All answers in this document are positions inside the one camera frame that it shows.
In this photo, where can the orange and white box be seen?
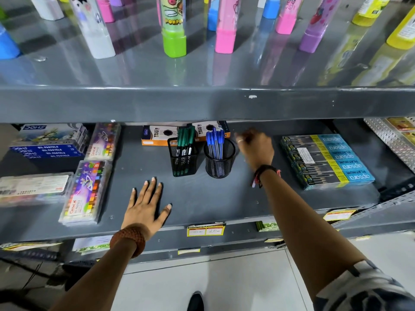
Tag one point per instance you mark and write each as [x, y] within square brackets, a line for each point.
[155, 135]
[204, 127]

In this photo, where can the blue pastel box with picture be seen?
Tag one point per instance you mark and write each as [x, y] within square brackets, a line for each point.
[52, 134]

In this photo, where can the clear plastic pen case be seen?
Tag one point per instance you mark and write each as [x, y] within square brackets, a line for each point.
[32, 187]

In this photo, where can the white perforated metal panel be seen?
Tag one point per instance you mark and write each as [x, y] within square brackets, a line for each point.
[387, 142]

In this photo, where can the bunch of green pens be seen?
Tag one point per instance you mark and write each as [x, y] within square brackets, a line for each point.
[184, 139]

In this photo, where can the grey metal shelf rack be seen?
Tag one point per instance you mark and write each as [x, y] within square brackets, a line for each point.
[207, 105]

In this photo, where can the patterned grey shirt sleeve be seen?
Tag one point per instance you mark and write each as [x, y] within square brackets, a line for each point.
[366, 291]

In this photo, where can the black and red wrist thread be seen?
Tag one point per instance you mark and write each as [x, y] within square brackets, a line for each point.
[264, 170]

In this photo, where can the person's left middle finger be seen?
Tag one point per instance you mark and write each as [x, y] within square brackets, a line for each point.
[151, 191]

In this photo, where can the small yellow price label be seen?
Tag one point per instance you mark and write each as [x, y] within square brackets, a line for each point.
[188, 251]

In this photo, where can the person's right fingers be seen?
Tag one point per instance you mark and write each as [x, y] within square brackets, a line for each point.
[242, 137]

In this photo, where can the row of colourful cartoon tubes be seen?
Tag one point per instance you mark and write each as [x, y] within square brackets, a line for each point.
[173, 35]

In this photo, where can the person's right forearm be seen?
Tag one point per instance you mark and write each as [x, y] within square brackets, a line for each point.
[301, 229]

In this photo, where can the person's left forearm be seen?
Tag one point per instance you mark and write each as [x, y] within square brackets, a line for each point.
[94, 281]

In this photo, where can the bunch of blue pens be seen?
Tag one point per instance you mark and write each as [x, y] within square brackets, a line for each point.
[214, 144]

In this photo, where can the yellow double price label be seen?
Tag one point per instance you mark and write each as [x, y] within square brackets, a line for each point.
[206, 231]

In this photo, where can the black shoe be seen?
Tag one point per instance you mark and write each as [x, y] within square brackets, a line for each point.
[196, 302]

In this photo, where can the square black mesh pen holder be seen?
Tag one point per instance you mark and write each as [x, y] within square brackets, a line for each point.
[183, 165]

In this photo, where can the stack of blue pencil boxes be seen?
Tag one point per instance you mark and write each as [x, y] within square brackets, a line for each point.
[327, 161]

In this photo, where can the yellow bottle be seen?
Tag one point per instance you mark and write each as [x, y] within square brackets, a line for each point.
[368, 11]
[403, 32]

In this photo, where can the round black mesh pen holder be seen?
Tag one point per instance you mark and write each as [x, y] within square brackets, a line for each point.
[220, 166]

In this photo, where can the person's left hand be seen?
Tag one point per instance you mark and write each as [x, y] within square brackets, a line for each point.
[142, 213]

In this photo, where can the person's left thumb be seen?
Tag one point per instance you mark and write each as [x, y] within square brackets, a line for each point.
[164, 213]

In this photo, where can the long yellow shelf label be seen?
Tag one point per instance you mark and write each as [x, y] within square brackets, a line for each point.
[29, 246]

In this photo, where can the person's right hand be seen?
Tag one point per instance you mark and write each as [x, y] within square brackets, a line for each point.
[259, 150]

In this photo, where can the green label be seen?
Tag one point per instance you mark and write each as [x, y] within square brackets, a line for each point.
[267, 226]

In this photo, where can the person's left little finger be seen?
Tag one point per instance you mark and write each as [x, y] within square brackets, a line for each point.
[133, 198]

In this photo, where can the yellow packets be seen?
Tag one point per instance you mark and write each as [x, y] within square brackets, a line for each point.
[402, 127]

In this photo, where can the colourful oil pastel case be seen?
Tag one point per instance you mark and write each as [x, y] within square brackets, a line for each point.
[86, 191]
[103, 142]

